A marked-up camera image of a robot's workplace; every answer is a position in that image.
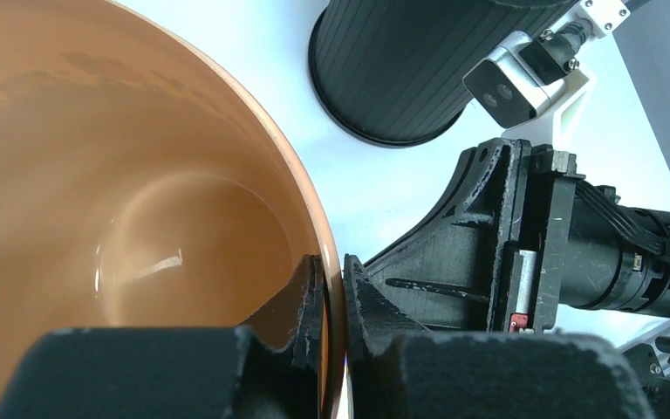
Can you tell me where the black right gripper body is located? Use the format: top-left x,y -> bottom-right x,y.
488,144 -> 578,333

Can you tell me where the orange plastic bin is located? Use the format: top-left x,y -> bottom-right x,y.
0,1 -> 345,418

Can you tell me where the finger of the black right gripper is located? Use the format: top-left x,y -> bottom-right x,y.
364,138 -> 532,331

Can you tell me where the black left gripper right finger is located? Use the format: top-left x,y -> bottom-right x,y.
343,255 -> 654,418

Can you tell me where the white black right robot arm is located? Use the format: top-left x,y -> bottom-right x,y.
366,139 -> 670,418

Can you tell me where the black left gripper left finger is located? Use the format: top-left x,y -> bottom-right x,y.
0,255 -> 325,418

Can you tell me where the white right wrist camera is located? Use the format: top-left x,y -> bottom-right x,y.
463,0 -> 632,145

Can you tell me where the black ribbed plastic bin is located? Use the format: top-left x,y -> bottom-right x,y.
307,0 -> 573,148

